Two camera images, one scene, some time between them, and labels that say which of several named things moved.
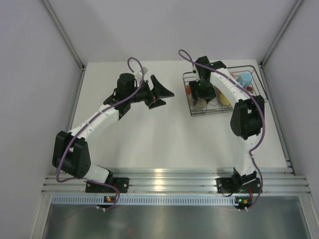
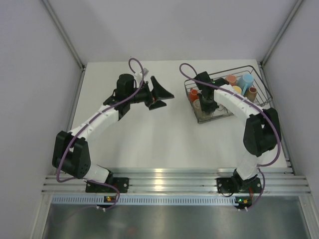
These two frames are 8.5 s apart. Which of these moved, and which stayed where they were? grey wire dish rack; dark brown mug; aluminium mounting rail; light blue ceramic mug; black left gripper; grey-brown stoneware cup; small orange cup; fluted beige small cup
Moved: grey wire dish rack; small orange cup; fluted beige small cup; dark brown mug; grey-brown stoneware cup
Stayed: black left gripper; light blue ceramic mug; aluminium mounting rail
